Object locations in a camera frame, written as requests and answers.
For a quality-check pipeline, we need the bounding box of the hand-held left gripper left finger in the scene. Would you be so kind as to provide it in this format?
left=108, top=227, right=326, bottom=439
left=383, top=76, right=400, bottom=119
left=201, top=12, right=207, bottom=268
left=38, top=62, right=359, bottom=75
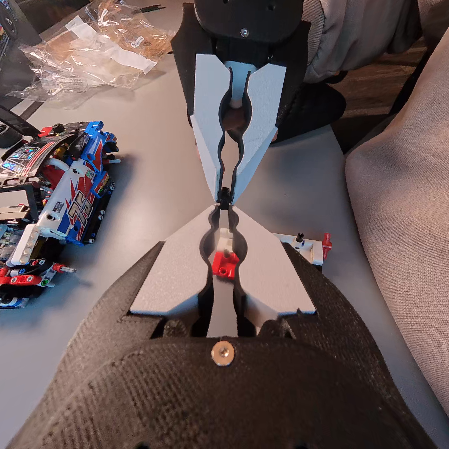
left=129, top=205, right=219, bottom=335

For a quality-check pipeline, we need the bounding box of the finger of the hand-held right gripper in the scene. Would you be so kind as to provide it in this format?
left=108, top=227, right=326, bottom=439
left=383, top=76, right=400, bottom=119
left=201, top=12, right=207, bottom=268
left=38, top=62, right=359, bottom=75
left=190, top=53, right=234, bottom=204
left=231, top=64, right=287, bottom=206

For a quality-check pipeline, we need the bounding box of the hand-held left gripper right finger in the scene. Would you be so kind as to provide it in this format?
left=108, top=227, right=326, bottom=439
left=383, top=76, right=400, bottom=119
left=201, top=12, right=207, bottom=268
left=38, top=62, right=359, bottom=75
left=228, top=206, right=317, bottom=335

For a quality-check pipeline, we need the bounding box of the white red lego assembly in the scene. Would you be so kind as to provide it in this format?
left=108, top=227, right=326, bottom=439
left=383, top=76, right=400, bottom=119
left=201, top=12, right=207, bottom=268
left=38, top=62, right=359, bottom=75
left=211, top=227, right=325, bottom=280

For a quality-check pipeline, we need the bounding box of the person's right forearm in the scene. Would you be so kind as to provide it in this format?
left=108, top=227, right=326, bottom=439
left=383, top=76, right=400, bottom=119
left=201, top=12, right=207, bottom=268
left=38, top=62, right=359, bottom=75
left=301, top=0, right=422, bottom=84

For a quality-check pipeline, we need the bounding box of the blue white lego race car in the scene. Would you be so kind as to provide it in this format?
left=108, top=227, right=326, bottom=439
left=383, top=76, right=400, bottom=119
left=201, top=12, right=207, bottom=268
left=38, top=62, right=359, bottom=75
left=0, top=105, right=122, bottom=310

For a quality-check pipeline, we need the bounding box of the black lego tire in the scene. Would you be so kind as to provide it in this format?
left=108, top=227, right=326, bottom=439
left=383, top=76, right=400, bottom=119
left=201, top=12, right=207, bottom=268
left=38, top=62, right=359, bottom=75
left=0, top=123, right=22, bottom=148

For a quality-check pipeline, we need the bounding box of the lego set box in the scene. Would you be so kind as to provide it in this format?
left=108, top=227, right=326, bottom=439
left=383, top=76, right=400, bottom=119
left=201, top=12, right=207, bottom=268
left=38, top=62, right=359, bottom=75
left=0, top=0, right=43, bottom=88

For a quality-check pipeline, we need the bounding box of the person's right hand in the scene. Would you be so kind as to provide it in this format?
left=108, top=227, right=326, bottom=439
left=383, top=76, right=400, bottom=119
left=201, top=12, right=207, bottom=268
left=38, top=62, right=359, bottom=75
left=220, top=105, right=252, bottom=133

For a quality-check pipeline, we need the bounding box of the pile of clear plastic bags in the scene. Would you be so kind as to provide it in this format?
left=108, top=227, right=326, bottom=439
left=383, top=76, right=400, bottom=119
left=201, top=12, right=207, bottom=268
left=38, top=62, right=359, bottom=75
left=7, top=0, right=177, bottom=106

